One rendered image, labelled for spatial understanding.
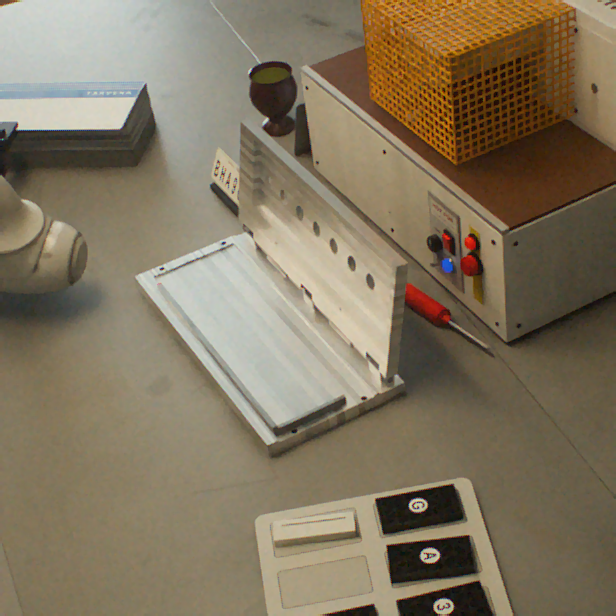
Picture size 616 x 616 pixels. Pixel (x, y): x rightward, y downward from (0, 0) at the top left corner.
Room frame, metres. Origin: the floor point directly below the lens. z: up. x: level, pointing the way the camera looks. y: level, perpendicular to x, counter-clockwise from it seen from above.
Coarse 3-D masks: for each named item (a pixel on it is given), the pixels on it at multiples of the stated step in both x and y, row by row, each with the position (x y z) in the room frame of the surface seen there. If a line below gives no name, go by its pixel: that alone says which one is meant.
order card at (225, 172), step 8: (216, 152) 1.95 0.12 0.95; (216, 160) 1.94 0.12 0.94; (224, 160) 1.92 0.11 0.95; (232, 160) 1.91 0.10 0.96; (216, 168) 1.94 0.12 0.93; (224, 168) 1.92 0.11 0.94; (232, 168) 1.90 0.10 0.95; (216, 176) 1.93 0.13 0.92; (224, 176) 1.91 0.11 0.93; (232, 176) 1.89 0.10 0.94; (224, 184) 1.90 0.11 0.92; (232, 184) 1.88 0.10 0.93; (232, 192) 1.87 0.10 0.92
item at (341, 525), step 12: (324, 516) 1.15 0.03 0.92; (336, 516) 1.15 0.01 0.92; (348, 516) 1.14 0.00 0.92; (276, 528) 1.14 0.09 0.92; (288, 528) 1.14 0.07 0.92; (300, 528) 1.14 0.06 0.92; (312, 528) 1.14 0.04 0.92; (324, 528) 1.13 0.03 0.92; (336, 528) 1.13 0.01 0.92; (348, 528) 1.12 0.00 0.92; (276, 540) 1.12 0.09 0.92; (288, 540) 1.12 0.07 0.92; (300, 540) 1.12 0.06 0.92; (312, 540) 1.12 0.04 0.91; (324, 540) 1.12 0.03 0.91
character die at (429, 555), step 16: (400, 544) 1.09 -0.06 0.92; (416, 544) 1.08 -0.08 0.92; (432, 544) 1.08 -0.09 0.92; (448, 544) 1.08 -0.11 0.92; (464, 544) 1.07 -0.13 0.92; (400, 560) 1.07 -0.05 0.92; (416, 560) 1.07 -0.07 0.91; (432, 560) 1.06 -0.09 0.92; (448, 560) 1.06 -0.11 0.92; (464, 560) 1.05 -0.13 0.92; (400, 576) 1.04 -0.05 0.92; (416, 576) 1.04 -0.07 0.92; (432, 576) 1.04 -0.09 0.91; (448, 576) 1.04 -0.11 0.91
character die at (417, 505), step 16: (400, 496) 1.17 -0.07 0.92; (416, 496) 1.16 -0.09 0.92; (432, 496) 1.16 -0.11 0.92; (448, 496) 1.15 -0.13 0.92; (384, 512) 1.15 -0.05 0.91; (400, 512) 1.14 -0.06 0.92; (416, 512) 1.13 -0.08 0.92; (432, 512) 1.13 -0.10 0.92; (448, 512) 1.13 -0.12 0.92; (384, 528) 1.12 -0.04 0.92; (400, 528) 1.12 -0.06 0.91
